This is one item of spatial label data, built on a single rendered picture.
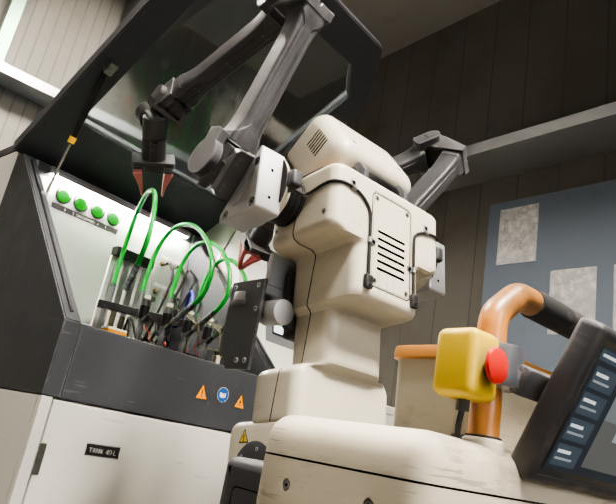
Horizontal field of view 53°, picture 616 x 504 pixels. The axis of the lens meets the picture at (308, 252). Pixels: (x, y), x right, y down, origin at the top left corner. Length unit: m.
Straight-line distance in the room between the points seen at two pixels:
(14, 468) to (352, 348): 0.73
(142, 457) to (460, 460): 1.03
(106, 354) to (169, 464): 0.32
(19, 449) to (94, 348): 0.24
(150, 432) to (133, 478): 0.10
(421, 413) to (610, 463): 0.21
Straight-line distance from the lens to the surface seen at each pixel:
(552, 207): 3.15
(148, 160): 1.54
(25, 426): 1.41
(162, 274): 2.19
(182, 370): 1.56
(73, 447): 1.43
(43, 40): 4.29
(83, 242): 2.04
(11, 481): 1.41
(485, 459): 0.64
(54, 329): 1.42
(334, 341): 1.01
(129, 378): 1.48
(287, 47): 1.20
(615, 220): 2.98
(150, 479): 1.55
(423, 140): 1.62
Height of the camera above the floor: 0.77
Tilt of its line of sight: 18 degrees up
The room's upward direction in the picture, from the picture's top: 10 degrees clockwise
